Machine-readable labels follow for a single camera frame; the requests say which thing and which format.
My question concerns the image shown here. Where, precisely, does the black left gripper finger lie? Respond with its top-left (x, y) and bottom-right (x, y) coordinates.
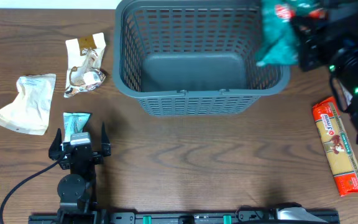
top-left (101, 123), bottom-right (111, 157)
top-left (48, 128), bottom-right (62, 161)

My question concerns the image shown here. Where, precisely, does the green instant coffee bag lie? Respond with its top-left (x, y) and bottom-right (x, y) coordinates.
top-left (255, 0), bottom-right (325, 67)

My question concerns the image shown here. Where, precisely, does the orange spaghetti packet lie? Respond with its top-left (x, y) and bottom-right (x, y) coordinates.
top-left (312, 96), bottom-right (358, 197)

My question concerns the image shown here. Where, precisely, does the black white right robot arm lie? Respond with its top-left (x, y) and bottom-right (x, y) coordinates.
top-left (287, 0), bottom-right (358, 144)

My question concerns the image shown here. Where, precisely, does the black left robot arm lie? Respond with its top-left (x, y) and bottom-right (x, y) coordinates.
top-left (48, 125), bottom-right (111, 224)

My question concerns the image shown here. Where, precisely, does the small teal sachet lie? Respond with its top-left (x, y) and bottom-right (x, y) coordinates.
top-left (63, 112), bottom-right (91, 142)

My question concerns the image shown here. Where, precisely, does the plain beige paper pouch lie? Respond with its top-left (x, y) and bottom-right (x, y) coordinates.
top-left (0, 73), bottom-right (56, 136)

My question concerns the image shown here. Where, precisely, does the beige brown foil pouch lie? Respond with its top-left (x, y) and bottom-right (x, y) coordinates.
top-left (64, 32), bottom-right (106, 98)

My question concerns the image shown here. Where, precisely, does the dark grey plastic basket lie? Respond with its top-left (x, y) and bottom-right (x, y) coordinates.
top-left (112, 0), bottom-right (290, 116)

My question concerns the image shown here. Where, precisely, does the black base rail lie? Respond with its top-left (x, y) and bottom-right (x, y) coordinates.
top-left (28, 210), bottom-right (341, 224)

